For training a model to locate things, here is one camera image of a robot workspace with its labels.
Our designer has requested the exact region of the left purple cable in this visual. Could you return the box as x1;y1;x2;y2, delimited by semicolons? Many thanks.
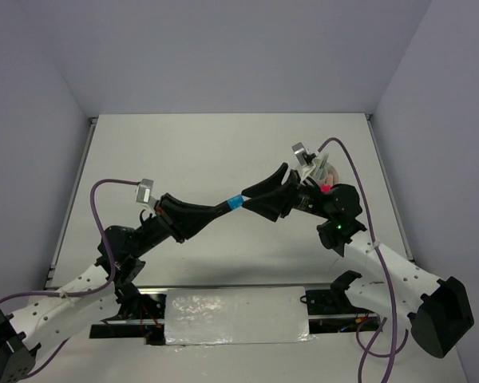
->
0;178;143;380

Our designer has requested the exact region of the silver foil cover plate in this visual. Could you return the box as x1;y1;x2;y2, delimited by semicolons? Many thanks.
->
164;286;311;345

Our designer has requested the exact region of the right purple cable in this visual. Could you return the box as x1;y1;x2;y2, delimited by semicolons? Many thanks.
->
317;137;409;383

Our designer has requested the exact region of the silver green pen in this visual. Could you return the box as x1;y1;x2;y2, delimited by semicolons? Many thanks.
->
315;152;329;179

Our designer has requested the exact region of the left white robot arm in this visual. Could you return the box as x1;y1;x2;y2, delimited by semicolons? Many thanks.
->
0;194;243;382

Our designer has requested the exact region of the pink black highlighter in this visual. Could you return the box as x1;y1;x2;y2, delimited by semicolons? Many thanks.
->
320;184;332;193

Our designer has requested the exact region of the white round divided container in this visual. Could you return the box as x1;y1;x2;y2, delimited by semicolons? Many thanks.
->
315;161;339;187

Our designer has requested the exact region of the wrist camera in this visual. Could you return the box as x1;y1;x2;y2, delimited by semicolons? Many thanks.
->
291;142;319;183
136;179;156;211

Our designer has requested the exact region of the blue black highlighter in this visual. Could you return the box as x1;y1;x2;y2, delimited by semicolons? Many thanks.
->
216;195;244;215

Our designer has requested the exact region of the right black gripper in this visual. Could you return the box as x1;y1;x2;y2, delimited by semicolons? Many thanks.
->
241;162;334;222

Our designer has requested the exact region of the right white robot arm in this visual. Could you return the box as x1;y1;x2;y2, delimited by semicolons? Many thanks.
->
242;164;474;358

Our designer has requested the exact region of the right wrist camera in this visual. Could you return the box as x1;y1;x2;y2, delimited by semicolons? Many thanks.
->
291;142;319;183

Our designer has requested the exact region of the purple cable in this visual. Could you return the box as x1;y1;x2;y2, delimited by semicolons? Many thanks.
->
317;137;409;383
0;178;143;380

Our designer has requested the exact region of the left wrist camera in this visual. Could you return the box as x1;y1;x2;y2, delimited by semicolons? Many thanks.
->
136;179;156;211

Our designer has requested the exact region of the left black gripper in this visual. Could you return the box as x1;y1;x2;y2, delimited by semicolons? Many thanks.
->
132;192;218;258

